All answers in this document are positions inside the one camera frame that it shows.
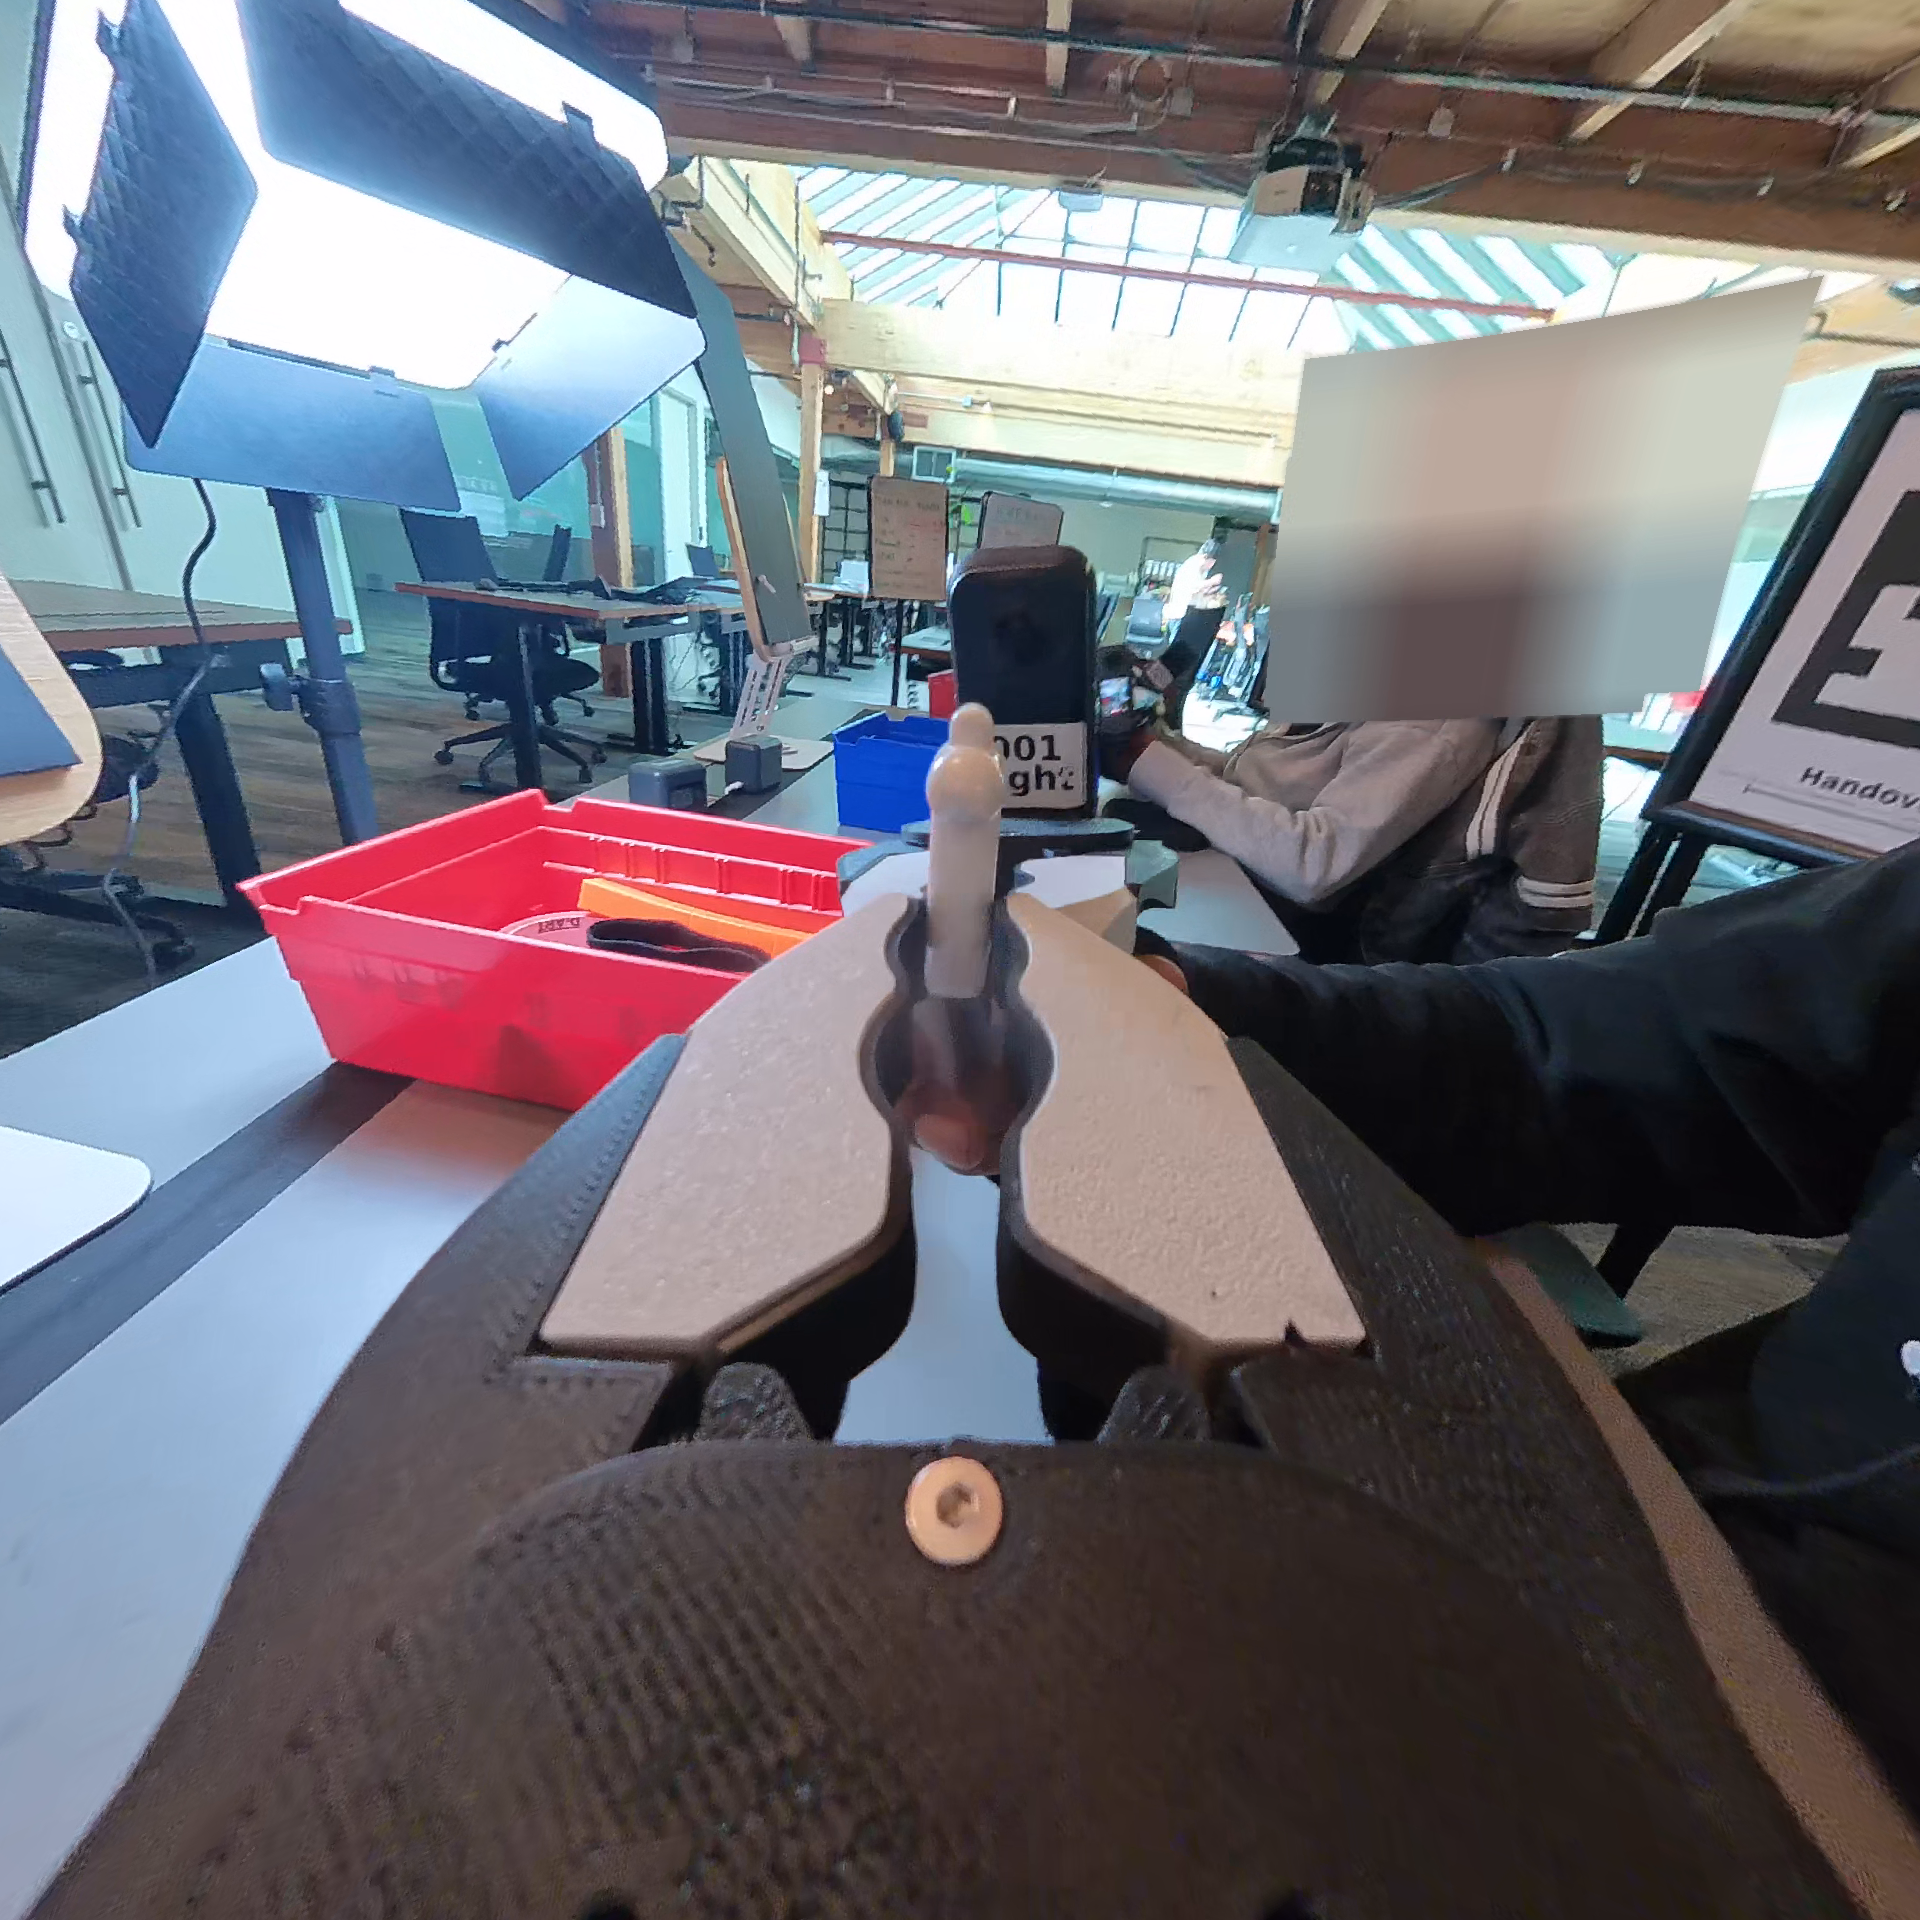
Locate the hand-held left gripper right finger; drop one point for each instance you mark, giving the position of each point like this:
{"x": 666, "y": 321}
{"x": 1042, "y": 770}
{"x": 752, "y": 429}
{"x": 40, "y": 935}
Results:
{"x": 1184, "y": 1185}

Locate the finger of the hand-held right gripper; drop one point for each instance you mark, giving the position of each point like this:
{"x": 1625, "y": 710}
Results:
{"x": 1078, "y": 913}

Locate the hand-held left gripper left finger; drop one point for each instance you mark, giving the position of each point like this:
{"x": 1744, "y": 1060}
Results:
{"x": 720, "y": 1185}

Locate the person's right forearm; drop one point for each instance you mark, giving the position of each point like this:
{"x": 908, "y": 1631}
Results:
{"x": 1500, "y": 1050}

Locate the black rounded object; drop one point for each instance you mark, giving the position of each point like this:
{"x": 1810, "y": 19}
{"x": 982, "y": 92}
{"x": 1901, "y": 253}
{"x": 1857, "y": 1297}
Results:
{"x": 1155, "y": 827}

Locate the person's left hand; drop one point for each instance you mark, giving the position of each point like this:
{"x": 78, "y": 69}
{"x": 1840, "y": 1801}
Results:
{"x": 961, "y": 1149}

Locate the black handheld device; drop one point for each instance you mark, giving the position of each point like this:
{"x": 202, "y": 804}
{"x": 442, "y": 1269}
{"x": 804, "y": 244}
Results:
{"x": 1113, "y": 702}

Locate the brown notice board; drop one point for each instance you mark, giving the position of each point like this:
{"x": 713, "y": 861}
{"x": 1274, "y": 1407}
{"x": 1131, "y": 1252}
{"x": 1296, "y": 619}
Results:
{"x": 908, "y": 540}
{"x": 1020, "y": 522}

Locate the blue plastic bin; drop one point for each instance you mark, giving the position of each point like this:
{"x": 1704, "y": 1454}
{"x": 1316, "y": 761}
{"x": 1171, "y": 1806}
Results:
{"x": 885, "y": 781}

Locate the orange plastic strip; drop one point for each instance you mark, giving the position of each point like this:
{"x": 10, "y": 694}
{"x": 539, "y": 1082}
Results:
{"x": 660, "y": 906}

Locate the small grey box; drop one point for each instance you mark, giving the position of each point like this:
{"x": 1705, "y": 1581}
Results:
{"x": 755, "y": 764}
{"x": 668, "y": 783}

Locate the tape roll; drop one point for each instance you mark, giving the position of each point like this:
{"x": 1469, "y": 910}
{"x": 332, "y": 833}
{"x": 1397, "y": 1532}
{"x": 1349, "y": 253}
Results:
{"x": 546, "y": 927}

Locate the black board with wooden back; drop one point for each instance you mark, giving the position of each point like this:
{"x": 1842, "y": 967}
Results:
{"x": 750, "y": 452}

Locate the red ceiling pipe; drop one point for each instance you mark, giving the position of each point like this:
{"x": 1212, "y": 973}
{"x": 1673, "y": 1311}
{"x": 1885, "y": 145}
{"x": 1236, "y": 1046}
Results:
{"x": 1201, "y": 275}

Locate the wooden office desk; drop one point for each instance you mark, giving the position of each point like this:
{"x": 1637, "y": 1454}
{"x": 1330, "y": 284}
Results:
{"x": 148, "y": 615}
{"x": 556, "y": 595}

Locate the ceiling projector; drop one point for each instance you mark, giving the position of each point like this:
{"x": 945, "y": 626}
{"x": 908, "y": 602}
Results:
{"x": 1299, "y": 203}

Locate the black office chair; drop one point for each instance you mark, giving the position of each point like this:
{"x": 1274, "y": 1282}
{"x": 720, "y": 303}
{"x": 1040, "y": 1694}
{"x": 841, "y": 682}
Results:
{"x": 481, "y": 661}

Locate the black board on white stand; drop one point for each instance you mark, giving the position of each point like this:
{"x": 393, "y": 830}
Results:
{"x": 60, "y": 1202}

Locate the black light stand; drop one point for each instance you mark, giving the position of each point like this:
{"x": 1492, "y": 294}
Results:
{"x": 307, "y": 630}

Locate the framed marker sign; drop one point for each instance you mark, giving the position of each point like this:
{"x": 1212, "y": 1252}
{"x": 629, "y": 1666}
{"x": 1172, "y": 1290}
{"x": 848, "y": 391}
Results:
{"x": 1800, "y": 781}

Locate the studio light panel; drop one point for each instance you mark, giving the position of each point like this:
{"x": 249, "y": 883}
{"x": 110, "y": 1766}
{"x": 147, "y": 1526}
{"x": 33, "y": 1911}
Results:
{"x": 376, "y": 284}

